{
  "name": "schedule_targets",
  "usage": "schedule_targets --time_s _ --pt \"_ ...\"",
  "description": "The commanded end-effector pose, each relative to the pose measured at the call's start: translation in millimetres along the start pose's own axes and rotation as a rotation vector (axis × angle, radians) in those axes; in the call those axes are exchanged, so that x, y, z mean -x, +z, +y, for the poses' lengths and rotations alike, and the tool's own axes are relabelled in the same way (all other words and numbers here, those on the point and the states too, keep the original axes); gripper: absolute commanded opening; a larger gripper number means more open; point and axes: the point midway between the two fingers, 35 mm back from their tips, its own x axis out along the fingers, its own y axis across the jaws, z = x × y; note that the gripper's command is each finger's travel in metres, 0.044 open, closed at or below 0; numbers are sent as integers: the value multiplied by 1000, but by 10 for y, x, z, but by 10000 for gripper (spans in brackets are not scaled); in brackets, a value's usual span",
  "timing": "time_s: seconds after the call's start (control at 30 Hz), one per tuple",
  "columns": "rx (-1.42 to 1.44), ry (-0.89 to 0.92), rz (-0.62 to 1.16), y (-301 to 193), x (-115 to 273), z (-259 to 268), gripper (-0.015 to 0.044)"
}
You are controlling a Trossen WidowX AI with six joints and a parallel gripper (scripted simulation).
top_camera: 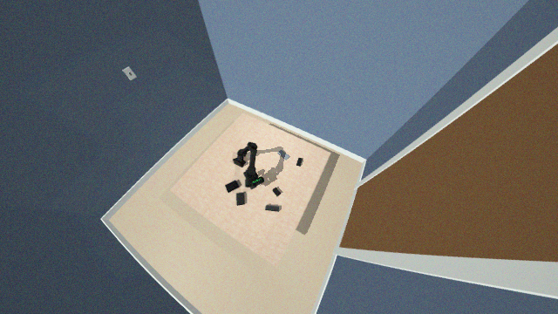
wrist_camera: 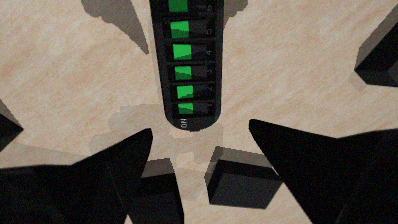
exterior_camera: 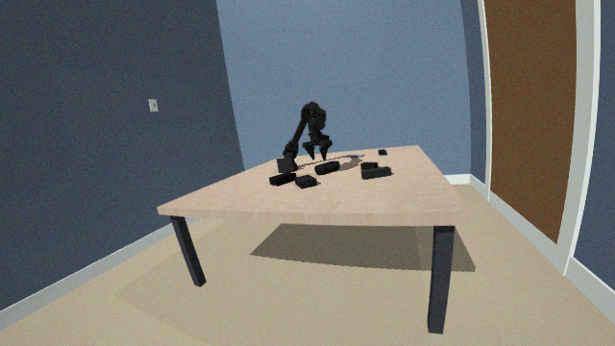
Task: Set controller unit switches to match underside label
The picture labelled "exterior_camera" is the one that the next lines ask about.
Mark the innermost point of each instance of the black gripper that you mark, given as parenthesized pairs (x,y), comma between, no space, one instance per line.
(315,139)

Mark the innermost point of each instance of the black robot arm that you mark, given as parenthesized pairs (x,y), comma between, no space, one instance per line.
(308,112)

